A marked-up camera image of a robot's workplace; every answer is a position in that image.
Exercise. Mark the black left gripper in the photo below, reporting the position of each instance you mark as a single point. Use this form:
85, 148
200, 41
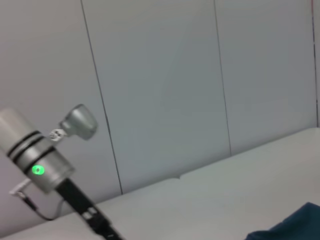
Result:
75, 197

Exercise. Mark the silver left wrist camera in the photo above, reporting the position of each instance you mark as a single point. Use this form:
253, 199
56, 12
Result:
80, 122

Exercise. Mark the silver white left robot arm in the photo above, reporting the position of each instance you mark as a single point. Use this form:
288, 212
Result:
37, 160

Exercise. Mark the teal blue shirt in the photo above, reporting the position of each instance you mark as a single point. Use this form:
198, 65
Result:
295, 225

